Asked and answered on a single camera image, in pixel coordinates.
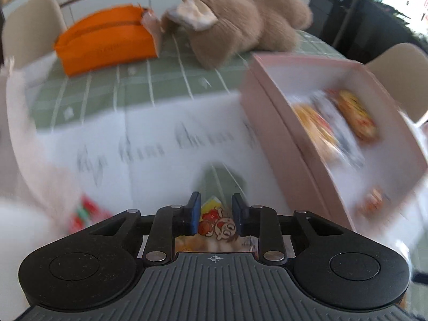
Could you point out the yellow cartoon snack packet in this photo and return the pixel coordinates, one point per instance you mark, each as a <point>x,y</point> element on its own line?
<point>374,202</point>
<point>357,117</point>
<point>217,224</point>
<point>316,130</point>

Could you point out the green checked tablecloth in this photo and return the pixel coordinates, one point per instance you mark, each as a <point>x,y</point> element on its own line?
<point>133,83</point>

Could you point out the black cabinet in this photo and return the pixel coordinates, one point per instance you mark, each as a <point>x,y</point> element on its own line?
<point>367,16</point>

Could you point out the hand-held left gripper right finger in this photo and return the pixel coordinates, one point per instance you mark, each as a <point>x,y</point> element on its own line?
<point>237,214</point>

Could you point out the brown plush toy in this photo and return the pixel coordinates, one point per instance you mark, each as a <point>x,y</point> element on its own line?
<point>240,20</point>

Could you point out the beige canvas tote bag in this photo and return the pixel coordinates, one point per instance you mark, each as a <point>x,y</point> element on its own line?
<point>30,174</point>

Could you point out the beige chair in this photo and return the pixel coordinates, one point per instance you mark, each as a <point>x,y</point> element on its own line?
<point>401,70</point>
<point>30,23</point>

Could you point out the white printed cloth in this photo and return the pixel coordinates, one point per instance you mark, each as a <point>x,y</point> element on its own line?
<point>150,160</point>

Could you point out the pink cardboard box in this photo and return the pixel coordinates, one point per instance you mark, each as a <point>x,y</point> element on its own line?
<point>294,160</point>

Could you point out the orange tissue box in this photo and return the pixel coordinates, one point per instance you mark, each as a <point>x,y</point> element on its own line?
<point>107,43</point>

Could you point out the red snack packet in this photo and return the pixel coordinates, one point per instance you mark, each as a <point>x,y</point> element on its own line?
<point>88,214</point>

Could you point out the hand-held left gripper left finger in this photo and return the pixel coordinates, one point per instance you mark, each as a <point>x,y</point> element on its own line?
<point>195,214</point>

